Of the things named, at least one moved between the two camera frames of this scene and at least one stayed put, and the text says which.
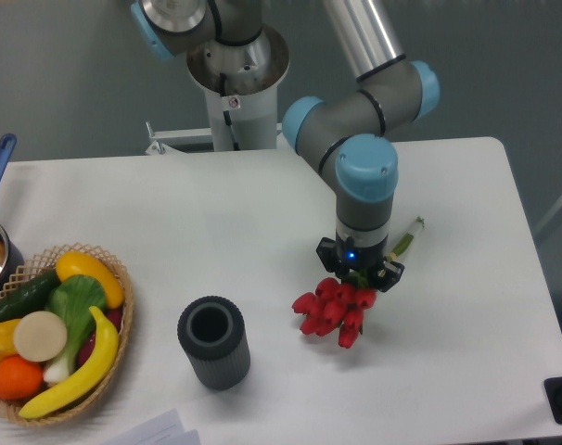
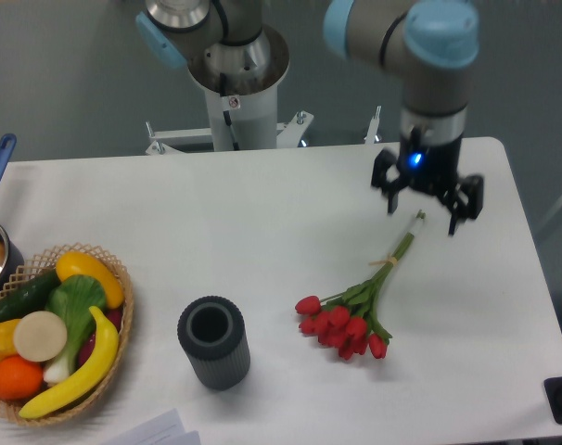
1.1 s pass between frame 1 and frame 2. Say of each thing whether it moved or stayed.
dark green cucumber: stayed
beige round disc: stayed
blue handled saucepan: stayed
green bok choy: stayed
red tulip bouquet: moved
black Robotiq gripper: moved
